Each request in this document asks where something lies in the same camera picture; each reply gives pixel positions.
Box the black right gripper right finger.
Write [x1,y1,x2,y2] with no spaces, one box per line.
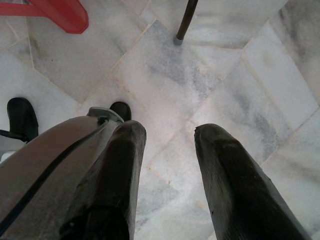
[194,123,313,240]

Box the black robot foot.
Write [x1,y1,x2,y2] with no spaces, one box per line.
[109,101,133,123]
[6,97,39,141]

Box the black robot right foot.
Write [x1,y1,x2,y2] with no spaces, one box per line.
[109,101,133,123]

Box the black robot left foot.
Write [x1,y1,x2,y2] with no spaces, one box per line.
[6,97,39,141]

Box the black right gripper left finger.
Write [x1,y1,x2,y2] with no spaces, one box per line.
[59,119,148,240]

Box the red plastic stool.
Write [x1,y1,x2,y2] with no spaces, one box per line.
[0,0,90,35]

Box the silver robot left leg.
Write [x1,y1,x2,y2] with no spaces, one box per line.
[0,128,29,167]

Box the black leg cable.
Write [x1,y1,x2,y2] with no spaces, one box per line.
[0,122,108,233]

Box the dark furniture leg grey tip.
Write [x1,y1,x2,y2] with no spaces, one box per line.
[174,0,198,47]

